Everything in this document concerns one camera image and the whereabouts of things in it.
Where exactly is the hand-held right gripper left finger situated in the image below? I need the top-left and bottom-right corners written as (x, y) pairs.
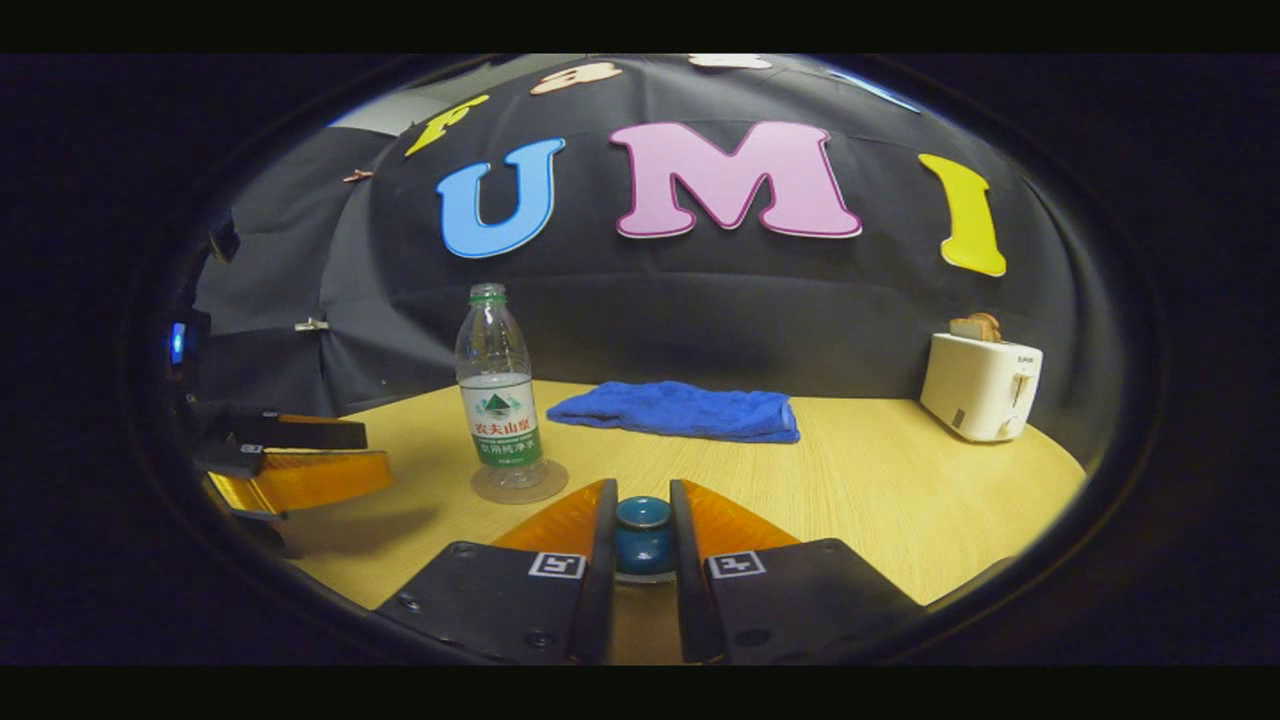
top-left (375, 478), bottom-right (621, 666)

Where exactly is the clear plastic water bottle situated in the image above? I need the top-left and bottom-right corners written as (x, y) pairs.
top-left (454, 282), bottom-right (546, 491)

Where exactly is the blue towel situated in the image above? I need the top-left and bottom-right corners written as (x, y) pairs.
top-left (546, 380), bottom-right (802, 445)

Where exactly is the round translucent coaster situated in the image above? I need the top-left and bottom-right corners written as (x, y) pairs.
top-left (470, 458), bottom-right (570, 505)

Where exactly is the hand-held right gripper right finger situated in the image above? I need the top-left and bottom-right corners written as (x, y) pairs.
top-left (668, 478), bottom-right (926, 666)

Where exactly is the black backdrop cloth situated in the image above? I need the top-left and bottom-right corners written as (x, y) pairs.
top-left (195, 55), bottom-right (1126, 471)

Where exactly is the white toaster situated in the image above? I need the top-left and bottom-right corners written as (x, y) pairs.
top-left (919, 332), bottom-right (1044, 443)

